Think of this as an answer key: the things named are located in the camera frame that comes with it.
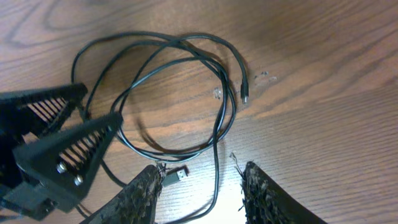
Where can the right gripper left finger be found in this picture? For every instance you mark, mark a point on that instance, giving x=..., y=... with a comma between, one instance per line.
x=135, y=203

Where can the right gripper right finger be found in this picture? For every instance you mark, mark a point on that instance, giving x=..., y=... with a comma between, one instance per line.
x=267, y=202

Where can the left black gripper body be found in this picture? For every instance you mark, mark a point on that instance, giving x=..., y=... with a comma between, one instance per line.
x=25, y=191

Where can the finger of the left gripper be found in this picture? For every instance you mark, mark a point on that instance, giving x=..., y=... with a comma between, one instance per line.
x=78, y=151
x=39, y=111

